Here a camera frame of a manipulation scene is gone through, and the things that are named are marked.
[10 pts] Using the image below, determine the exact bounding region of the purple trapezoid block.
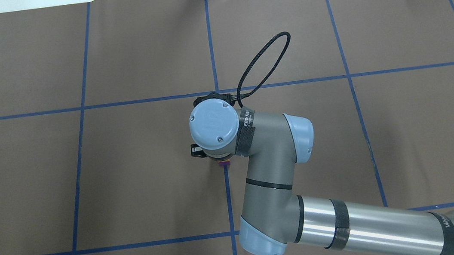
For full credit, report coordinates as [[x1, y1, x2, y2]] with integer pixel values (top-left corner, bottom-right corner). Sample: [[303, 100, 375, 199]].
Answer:
[[218, 159, 231, 167]]

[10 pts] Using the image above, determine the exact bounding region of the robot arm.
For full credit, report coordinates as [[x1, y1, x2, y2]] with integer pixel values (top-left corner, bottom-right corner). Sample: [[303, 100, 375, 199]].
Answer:
[[188, 65, 454, 255]]

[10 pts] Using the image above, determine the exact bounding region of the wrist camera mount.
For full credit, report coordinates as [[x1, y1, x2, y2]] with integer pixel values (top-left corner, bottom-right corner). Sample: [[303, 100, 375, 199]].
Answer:
[[190, 144, 208, 158]]

